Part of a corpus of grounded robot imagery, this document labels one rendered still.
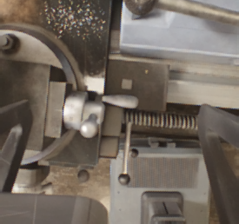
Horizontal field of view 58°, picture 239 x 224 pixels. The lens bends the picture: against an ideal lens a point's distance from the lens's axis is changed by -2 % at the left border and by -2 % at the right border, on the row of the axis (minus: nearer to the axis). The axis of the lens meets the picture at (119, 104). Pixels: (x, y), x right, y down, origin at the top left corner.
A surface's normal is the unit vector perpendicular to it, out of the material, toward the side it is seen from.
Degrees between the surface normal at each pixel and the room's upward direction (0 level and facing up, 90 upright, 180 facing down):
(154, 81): 0
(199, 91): 36
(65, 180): 0
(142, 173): 0
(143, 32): 61
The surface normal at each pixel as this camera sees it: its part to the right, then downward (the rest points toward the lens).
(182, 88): -0.06, 0.64
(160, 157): 0.00, 0.07
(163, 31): -0.08, 0.91
